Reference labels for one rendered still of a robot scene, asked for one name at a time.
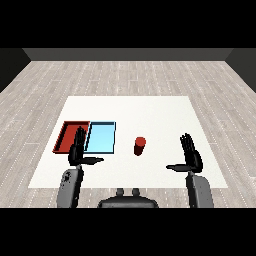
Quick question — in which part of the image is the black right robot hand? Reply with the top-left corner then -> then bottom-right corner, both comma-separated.
165,132 -> 204,174

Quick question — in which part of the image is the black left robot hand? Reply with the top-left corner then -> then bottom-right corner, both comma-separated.
67,126 -> 105,167

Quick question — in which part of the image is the red shallow open box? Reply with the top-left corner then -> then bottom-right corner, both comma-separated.
52,120 -> 91,155

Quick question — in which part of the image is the light blue shallow open box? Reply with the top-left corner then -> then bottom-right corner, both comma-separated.
83,121 -> 117,155

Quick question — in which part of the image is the small red can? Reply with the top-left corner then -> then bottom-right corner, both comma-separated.
133,136 -> 147,157

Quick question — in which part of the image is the dark grey robot body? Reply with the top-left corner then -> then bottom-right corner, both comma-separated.
97,188 -> 160,209

